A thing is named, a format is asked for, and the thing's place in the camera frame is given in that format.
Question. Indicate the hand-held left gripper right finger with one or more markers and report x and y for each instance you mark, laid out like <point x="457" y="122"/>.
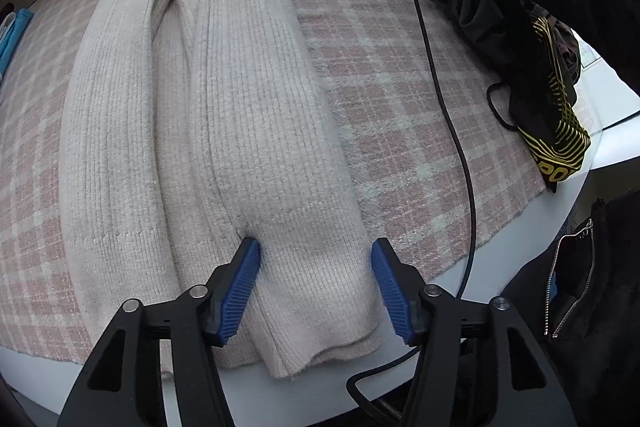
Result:
<point x="392" y="292"/>

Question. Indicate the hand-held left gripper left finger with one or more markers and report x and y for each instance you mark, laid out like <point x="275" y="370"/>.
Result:
<point x="240" y="292"/>

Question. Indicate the cream knit sweater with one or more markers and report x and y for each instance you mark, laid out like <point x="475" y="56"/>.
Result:
<point x="225" y="132"/>

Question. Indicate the dark grey garment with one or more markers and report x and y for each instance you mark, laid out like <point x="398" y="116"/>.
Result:
<point x="480" y="7"/>

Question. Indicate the pink plaid blanket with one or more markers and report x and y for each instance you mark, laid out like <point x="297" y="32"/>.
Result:
<point x="390" y="107"/>

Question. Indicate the person's black jacket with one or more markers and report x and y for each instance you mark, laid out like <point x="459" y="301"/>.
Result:
<point x="600" y="307"/>

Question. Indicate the black and yellow garment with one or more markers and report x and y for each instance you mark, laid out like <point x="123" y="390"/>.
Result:
<point x="555" y="142"/>

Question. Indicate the brown garment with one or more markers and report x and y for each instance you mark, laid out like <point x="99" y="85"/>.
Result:
<point x="567" y="52"/>

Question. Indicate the blue folded garment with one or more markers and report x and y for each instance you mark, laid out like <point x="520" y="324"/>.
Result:
<point x="17" y="34"/>

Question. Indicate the white folded garment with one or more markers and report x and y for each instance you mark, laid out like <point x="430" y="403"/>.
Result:
<point x="6" y="32"/>

